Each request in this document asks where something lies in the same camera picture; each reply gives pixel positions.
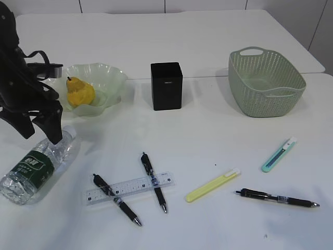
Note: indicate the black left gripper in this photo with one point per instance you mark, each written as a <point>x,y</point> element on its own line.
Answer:
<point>25,98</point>

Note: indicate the yellow pear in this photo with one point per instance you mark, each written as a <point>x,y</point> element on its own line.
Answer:
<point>79,92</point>

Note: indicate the clear water bottle green label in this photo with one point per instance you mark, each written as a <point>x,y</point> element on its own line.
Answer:
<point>29,175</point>

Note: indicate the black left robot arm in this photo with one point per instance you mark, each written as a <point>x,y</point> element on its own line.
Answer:
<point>9,37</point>

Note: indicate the green wavy glass plate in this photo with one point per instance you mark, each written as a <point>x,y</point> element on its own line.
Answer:
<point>107,81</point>

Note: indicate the black pen under ruler left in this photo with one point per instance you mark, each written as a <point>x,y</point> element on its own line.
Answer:
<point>107,190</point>

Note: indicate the black pen over ruler middle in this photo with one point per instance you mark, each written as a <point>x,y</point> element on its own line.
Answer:
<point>150,172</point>

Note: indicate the transparent plastic ruler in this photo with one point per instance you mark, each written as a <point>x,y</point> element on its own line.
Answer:
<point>128,188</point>

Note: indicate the black square pen holder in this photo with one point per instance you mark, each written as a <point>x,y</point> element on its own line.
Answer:
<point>166,85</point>

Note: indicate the yellow utility knife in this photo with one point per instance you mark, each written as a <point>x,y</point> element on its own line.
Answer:
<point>212,185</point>

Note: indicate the black pen right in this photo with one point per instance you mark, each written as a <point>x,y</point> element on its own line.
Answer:
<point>279,199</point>

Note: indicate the green woven plastic basket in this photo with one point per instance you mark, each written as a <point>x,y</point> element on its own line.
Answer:
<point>264,83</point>

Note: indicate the teal utility knife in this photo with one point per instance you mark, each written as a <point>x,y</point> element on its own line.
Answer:
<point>278,155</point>

